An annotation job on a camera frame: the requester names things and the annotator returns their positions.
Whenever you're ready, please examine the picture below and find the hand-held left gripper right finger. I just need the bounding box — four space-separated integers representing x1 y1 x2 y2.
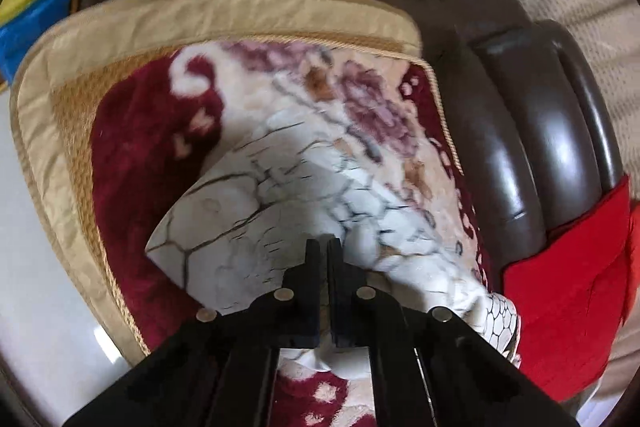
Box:
326 236 581 427

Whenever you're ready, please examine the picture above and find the floral plush seat cover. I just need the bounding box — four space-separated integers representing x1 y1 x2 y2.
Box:
10 0 506 427

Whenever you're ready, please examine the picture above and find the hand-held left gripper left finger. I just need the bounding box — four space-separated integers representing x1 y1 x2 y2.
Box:
62 238 321 427

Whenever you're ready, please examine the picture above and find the white crack-patterned garment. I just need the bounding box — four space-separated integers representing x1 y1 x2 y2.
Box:
145 112 523 380

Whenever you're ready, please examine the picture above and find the blue and yellow plastic toy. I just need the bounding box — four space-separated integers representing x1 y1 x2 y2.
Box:
0 0 81 88

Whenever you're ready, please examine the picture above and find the brown leather sofa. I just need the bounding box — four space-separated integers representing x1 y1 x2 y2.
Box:
80 0 626 253

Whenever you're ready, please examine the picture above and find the red folded cloth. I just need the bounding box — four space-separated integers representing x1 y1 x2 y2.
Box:
502 174 640 403

